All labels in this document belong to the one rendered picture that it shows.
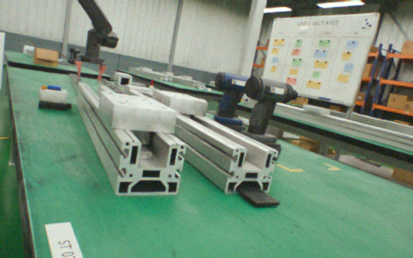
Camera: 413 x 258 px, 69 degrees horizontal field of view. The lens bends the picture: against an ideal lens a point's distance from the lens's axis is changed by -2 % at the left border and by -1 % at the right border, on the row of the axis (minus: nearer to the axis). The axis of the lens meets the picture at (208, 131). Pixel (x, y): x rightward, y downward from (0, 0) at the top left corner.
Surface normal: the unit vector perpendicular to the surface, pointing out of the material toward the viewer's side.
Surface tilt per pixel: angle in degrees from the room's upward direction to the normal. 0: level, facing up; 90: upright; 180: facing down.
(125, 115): 90
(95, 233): 0
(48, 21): 90
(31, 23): 90
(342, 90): 90
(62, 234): 0
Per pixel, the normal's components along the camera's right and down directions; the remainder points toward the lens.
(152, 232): 0.19, -0.97
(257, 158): -0.87, -0.08
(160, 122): 0.45, 0.25
